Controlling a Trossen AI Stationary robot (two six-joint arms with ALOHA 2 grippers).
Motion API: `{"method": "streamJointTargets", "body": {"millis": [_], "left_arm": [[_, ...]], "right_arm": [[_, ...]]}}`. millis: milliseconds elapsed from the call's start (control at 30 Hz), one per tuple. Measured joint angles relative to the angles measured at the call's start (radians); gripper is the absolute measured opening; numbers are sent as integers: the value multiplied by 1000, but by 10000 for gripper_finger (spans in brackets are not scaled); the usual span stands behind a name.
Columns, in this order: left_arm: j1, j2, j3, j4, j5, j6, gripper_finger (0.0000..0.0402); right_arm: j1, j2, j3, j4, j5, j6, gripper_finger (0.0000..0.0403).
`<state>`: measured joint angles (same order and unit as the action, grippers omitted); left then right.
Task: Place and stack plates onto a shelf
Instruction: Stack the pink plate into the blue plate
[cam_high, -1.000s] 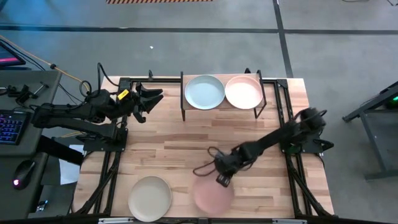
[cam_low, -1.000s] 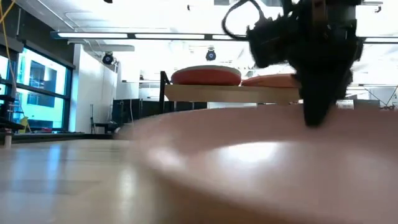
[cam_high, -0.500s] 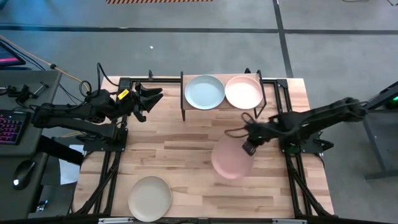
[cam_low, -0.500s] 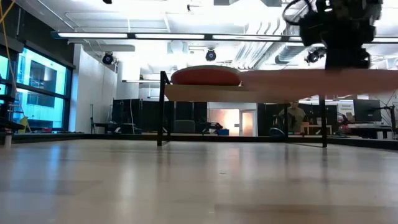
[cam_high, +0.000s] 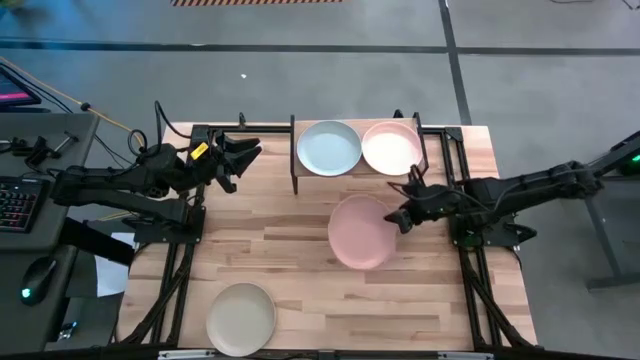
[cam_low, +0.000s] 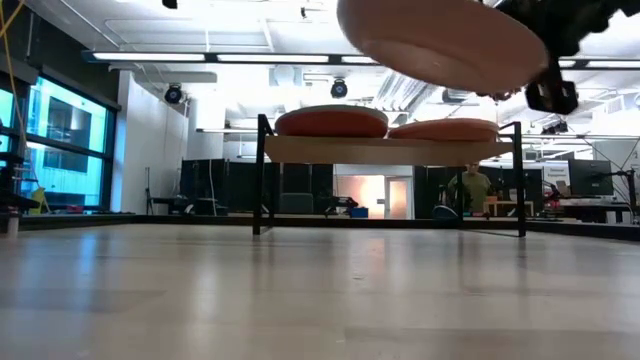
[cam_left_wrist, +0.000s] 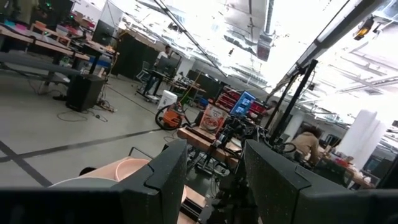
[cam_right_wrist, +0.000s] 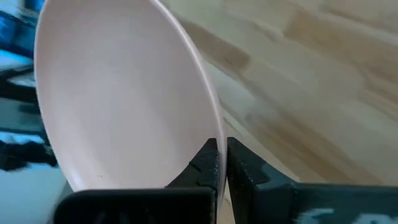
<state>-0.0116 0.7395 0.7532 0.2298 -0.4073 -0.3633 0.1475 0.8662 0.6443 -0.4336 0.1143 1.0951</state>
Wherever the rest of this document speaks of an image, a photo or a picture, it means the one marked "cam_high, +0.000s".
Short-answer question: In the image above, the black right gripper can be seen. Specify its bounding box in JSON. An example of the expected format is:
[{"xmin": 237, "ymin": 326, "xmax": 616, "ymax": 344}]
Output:
[{"xmin": 383, "ymin": 183, "xmax": 454, "ymax": 236}]

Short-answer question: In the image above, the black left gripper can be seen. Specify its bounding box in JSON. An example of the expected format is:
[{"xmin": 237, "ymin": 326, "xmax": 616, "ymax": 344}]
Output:
[{"xmin": 191, "ymin": 131, "xmax": 264, "ymax": 195}]

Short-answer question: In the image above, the pink plate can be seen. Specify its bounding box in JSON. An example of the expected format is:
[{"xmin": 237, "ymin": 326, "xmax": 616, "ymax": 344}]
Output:
[{"xmin": 327, "ymin": 193, "xmax": 399, "ymax": 272}]

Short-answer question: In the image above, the light blue plate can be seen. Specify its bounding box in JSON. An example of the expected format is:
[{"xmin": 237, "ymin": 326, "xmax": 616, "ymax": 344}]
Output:
[{"xmin": 296, "ymin": 120, "xmax": 363, "ymax": 178}]

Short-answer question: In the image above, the beige plate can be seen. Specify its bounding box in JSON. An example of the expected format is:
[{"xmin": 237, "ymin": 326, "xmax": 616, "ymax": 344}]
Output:
[{"xmin": 205, "ymin": 282, "xmax": 278, "ymax": 358}]

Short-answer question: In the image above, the pale peach plate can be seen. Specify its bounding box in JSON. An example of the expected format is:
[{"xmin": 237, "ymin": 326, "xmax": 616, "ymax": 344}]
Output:
[{"xmin": 361, "ymin": 121, "xmax": 425, "ymax": 177}]

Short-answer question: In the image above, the white paper sheet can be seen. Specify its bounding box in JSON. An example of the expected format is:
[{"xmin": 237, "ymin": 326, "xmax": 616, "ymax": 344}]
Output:
[{"xmin": 94, "ymin": 231, "xmax": 137, "ymax": 299}]

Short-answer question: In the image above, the black side stand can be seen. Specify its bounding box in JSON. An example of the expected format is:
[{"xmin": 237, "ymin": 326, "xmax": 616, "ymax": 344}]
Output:
[{"xmin": 549, "ymin": 130, "xmax": 640, "ymax": 292}]

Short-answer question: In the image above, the black clamp tool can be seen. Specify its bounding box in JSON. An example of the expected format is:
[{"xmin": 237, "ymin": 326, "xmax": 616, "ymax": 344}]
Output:
[{"xmin": 0, "ymin": 130, "xmax": 80, "ymax": 170}]

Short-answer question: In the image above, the backlit keyboard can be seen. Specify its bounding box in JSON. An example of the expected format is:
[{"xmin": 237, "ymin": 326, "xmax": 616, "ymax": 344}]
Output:
[{"xmin": 0, "ymin": 175, "xmax": 51, "ymax": 234}]

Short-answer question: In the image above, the computer monitor on side desk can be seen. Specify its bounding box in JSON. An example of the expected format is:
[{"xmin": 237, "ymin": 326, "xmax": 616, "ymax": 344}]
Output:
[{"xmin": 0, "ymin": 66, "xmax": 43, "ymax": 109}]

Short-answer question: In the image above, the black box with green light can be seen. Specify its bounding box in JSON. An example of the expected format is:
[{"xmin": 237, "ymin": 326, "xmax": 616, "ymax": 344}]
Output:
[{"xmin": 617, "ymin": 143, "xmax": 640, "ymax": 177}]

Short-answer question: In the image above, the black computer mouse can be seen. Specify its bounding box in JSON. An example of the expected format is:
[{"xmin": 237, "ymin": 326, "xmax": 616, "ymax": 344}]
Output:
[{"xmin": 19, "ymin": 255, "xmax": 58, "ymax": 307}]

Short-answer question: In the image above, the grey side desk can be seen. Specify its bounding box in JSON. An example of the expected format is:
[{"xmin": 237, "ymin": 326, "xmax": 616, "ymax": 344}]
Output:
[{"xmin": 0, "ymin": 112, "xmax": 101, "ymax": 354}]

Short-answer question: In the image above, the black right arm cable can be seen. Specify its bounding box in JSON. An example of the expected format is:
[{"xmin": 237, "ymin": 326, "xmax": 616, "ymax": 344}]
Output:
[{"xmin": 387, "ymin": 177, "xmax": 484, "ymax": 214}]

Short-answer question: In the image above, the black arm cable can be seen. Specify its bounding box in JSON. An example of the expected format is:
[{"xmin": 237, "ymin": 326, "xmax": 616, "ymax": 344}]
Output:
[
  {"xmin": 153, "ymin": 99, "xmax": 195, "ymax": 142},
  {"xmin": 387, "ymin": 177, "xmax": 484, "ymax": 214}
]

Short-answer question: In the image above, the wooden shelf with black frame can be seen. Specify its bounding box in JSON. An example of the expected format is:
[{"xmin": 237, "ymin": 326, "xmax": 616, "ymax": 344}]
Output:
[{"xmin": 289, "ymin": 112, "xmax": 431, "ymax": 196}]

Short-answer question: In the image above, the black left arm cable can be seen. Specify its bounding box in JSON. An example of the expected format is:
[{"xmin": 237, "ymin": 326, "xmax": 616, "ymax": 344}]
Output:
[{"xmin": 153, "ymin": 99, "xmax": 195, "ymax": 142}]

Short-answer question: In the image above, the black metal rig frame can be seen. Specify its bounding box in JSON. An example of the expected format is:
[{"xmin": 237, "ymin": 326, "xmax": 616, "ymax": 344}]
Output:
[{"xmin": 117, "ymin": 122, "xmax": 539, "ymax": 351}]

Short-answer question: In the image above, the silver bracket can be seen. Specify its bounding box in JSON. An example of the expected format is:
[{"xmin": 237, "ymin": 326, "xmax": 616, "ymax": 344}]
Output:
[
  {"xmin": 157, "ymin": 349, "xmax": 217, "ymax": 360},
  {"xmin": 437, "ymin": 351, "xmax": 496, "ymax": 360}
]

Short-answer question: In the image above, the black strap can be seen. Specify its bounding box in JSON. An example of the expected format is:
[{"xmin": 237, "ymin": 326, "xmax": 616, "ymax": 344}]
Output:
[{"xmin": 57, "ymin": 217, "xmax": 136, "ymax": 267}]

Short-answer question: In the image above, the yellow cable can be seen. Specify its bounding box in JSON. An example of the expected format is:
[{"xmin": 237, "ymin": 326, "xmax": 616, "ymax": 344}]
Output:
[{"xmin": 0, "ymin": 55, "xmax": 147, "ymax": 151}]

